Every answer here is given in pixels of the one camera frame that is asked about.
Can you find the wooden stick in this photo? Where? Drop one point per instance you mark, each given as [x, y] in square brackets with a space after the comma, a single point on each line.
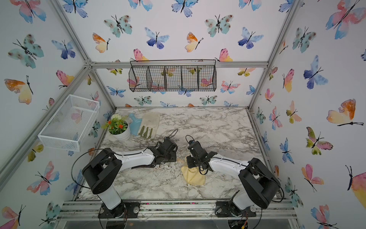
[181, 161]

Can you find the white mesh wall basket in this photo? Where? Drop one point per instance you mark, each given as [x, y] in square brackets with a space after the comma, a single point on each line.
[68, 126]

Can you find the beige green garden glove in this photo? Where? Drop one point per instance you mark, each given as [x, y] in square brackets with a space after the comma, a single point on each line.
[149, 125]

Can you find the white pot with flowers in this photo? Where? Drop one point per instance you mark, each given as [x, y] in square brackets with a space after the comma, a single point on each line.
[118, 127]

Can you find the aluminium front rail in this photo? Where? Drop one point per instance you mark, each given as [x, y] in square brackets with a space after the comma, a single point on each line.
[177, 209]

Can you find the black wire wall basket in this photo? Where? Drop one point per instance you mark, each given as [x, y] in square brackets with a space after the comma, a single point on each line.
[173, 75]

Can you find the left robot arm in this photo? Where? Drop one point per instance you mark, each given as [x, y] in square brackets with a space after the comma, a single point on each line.
[101, 172]

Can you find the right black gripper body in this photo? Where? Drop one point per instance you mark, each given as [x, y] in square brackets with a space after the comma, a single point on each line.
[192, 162]

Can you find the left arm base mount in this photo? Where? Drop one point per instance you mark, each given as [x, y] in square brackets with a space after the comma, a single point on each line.
[120, 210]

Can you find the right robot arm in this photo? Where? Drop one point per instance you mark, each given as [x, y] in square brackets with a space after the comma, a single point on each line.
[260, 185]

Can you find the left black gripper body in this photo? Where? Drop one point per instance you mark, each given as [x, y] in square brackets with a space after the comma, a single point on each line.
[171, 158]

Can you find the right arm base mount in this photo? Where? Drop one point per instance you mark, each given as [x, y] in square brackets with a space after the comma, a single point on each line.
[234, 209]

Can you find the light blue scoop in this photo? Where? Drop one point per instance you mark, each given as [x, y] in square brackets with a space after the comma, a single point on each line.
[135, 124]

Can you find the yellow cloth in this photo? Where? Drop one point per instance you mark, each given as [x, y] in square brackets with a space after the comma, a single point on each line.
[192, 176]

